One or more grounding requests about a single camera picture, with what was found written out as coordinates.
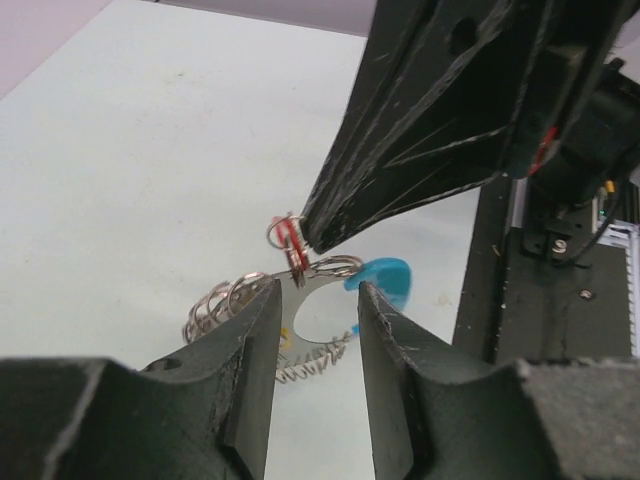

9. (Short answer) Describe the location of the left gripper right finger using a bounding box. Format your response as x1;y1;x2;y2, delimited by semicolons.
358;283;639;479

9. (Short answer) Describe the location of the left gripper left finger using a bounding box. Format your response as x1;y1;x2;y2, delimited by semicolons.
1;281;282;479

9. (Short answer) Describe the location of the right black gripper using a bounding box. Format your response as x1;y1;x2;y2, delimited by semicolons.
303;1;639;253

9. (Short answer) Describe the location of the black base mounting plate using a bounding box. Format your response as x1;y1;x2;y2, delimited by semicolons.
452;178;632;364

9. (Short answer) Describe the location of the white slotted cable duct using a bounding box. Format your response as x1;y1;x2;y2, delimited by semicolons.
597;179;640;359

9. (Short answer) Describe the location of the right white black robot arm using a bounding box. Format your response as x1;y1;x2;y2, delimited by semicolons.
302;1;639;253

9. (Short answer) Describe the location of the yellow key tag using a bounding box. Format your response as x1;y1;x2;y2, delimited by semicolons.
279;327;291;351

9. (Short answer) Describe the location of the red key tag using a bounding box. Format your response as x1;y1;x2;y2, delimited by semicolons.
267;214;309;273

